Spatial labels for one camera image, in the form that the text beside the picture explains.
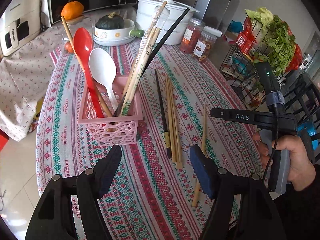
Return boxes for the striped patterned tablecloth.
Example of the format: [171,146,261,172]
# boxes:
[36,40,266,240]

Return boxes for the large orange tangerine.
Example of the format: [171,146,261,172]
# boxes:
[61,0,84,20]

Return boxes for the long pale wooden chopstick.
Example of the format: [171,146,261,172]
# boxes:
[122,1,168,115]

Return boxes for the red snack packet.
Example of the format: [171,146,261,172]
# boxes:
[236,17,257,55]
[287,29,303,71]

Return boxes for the plastic jar dried rings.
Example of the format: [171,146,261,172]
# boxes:
[192,30,217,63]

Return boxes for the cream air fryer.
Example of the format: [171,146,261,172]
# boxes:
[0,0,42,57]

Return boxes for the pink plastic basket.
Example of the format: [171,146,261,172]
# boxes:
[77,76,143,147]

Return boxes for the black chopstick gold end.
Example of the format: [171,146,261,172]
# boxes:
[154,68,172,158]

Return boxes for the black chair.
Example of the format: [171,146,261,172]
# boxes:
[282,72,320,135]

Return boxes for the red plastic spoon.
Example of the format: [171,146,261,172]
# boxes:
[73,27,105,119]

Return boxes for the person's right forearm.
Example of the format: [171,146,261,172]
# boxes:
[270,164,320,240]

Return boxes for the white electric cooking pot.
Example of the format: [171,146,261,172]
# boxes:
[135,0,200,46]

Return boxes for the dark green kabocha squash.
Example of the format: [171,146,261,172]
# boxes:
[95,12,125,30]

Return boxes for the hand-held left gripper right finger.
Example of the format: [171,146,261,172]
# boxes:
[189,144,283,240]

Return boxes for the floral cabinet cover cloth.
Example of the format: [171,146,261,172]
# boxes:
[0,7,140,141]

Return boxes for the green leafy herbs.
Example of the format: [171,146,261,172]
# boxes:
[259,15,297,77]

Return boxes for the white plastic spoon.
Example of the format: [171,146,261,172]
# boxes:
[89,47,119,113]

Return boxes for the black wire rack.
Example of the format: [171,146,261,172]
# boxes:
[219,15,302,107]

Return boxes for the blue plastic stool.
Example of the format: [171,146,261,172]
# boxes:
[296,120,316,143]

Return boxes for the white cylinder object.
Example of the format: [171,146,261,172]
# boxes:
[204,28,222,39]

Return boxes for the person's right hand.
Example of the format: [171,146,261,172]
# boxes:
[252,133,316,192]

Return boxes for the white floral casserole dish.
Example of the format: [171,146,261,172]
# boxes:
[92,18,145,47]

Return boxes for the napa cabbage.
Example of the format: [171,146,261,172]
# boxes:
[244,7,274,43]

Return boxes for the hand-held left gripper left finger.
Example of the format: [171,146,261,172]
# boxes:
[25,144,122,240]

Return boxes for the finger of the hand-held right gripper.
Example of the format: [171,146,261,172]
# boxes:
[210,107,235,123]

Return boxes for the grey refrigerator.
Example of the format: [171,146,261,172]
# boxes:
[172,0,248,34]

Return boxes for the plastic jar red contents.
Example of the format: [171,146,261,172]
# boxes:
[180,18,205,54]

